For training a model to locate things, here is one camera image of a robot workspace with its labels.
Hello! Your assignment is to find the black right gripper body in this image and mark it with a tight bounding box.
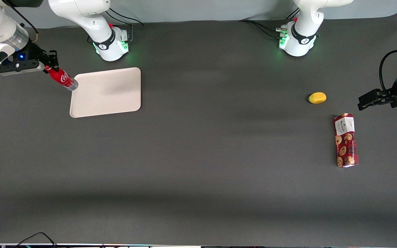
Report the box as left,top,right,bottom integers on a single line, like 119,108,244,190
12,40,44,65

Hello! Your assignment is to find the red coke bottle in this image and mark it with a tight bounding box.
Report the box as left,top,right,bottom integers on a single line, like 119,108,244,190
44,65,79,91

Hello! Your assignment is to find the beige plastic tray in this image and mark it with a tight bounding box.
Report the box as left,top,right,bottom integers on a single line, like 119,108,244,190
69,67,142,118

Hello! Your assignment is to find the red cookie box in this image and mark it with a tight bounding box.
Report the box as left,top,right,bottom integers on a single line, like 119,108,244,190
333,113,359,168

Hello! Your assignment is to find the yellow lemon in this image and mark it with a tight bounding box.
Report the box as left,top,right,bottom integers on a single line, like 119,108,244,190
308,92,327,104

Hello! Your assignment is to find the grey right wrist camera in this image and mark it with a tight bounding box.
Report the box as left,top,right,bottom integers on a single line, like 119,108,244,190
0,60,46,76

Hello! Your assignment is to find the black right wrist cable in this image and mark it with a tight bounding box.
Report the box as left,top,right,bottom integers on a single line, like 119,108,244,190
0,0,39,42

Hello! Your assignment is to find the black right arm base cable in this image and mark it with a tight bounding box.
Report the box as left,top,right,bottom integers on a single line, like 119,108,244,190
105,6,144,25

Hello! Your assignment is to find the black arm base cable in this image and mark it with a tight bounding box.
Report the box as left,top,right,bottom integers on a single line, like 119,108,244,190
238,19,286,39
105,6,144,25

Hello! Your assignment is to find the black left arm base cable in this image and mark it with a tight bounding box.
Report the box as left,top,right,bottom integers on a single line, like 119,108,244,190
238,19,286,39

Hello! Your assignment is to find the black table edge cable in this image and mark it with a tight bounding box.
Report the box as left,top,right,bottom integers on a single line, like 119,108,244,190
12,231,58,248

